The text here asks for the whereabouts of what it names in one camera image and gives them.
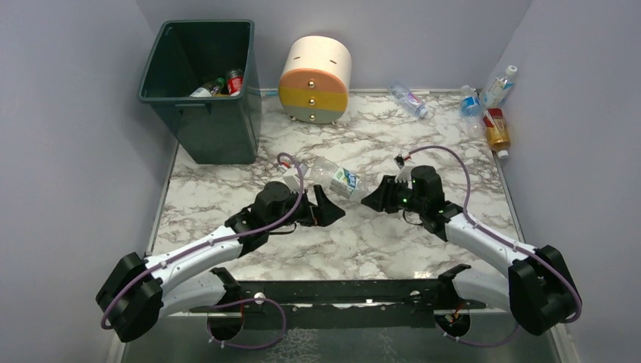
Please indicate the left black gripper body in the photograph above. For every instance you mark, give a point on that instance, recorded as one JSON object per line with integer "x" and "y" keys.
{"x": 311, "y": 210}

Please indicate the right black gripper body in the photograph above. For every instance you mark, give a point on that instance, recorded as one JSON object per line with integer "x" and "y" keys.
{"x": 388, "y": 194}

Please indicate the green label water bottle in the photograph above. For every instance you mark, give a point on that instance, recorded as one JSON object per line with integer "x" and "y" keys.
{"x": 209, "y": 89}

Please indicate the red label clear bottle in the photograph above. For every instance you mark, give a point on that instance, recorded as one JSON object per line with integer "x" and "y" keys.
{"x": 234, "y": 81}

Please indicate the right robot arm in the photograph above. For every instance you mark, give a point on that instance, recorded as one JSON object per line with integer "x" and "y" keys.
{"x": 509, "y": 257}

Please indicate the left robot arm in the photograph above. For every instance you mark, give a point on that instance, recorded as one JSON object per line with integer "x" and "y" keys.
{"x": 139, "y": 291}

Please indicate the dark green plastic bin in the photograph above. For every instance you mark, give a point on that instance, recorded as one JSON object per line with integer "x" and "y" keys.
{"x": 187, "y": 54}

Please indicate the blue cap clear bottle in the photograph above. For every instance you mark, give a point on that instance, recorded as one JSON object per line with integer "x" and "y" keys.
{"x": 470, "y": 110}

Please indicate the clear bottle at back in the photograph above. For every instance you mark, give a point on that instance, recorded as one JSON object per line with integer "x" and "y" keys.
{"x": 409, "y": 101}

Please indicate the amber tea bottle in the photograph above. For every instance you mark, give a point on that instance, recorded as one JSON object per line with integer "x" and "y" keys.
{"x": 496, "y": 132}

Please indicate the round pastel drawer cabinet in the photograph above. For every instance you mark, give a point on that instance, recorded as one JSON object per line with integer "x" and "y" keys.
{"x": 313, "y": 87}

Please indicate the upright white cap bottle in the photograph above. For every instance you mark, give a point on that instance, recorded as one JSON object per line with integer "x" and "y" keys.
{"x": 498, "y": 88}

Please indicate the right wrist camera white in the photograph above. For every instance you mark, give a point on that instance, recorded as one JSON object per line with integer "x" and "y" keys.
{"x": 405, "y": 166}

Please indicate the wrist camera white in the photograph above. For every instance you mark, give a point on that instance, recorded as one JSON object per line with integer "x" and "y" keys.
{"x": 291, "y": 177}
{"x": 405, "y": 166}

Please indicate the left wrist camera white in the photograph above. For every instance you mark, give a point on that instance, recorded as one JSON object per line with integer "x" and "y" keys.
{"x": 291, "y": 177}

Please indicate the aluminium frame rail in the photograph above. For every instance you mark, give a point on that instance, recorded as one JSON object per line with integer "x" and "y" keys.
{"x": 528, "y": 299}

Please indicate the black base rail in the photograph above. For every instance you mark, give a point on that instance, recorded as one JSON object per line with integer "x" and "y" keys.
{"x": 271, "y": 305}

